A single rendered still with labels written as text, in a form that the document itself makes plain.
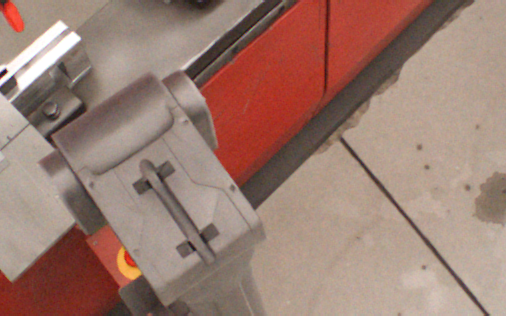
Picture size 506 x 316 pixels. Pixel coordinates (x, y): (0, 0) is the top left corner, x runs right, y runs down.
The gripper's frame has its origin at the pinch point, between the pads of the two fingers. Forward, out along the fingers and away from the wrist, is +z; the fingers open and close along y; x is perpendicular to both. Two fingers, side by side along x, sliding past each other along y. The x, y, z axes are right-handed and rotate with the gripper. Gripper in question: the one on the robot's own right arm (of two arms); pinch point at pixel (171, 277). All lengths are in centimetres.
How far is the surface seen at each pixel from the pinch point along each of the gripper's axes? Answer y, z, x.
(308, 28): -52, 48, -19
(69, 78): -5.1, 29.2, -33.7
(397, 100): -84, 106, 11
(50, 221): 9.9, 7.3, -15.3
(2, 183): 13.1, 11.7, -23.9
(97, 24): -15, 34, -40
